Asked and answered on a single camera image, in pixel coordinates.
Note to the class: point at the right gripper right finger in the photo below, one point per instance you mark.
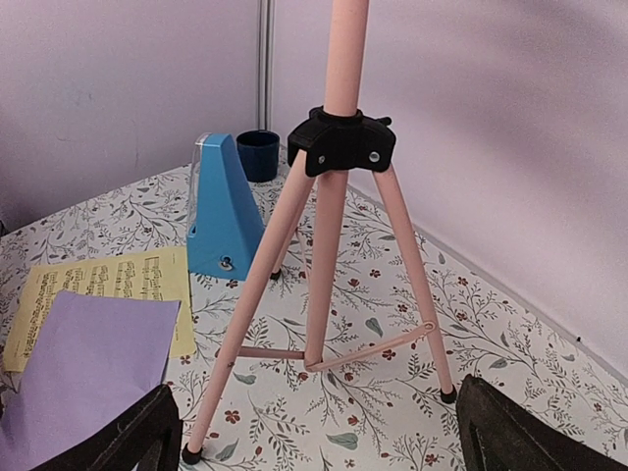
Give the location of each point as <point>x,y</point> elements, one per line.
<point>496,433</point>

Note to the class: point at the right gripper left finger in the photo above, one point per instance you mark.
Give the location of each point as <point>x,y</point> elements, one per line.
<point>147,436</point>

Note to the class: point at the purple sheet music paper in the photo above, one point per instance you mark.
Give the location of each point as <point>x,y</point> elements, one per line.
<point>93,358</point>

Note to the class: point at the pink music stand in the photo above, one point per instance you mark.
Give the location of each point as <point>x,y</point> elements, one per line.
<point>335,139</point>

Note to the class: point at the yellow sheet music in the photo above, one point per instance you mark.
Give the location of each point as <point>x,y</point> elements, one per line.
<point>160,274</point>

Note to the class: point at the blue metronome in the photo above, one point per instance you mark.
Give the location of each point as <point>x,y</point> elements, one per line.
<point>224,226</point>

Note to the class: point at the dark blue cup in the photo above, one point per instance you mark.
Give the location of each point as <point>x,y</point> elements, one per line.
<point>259,155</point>

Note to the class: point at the left aluminium frame post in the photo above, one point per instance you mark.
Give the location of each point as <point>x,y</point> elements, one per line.
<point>264,64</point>

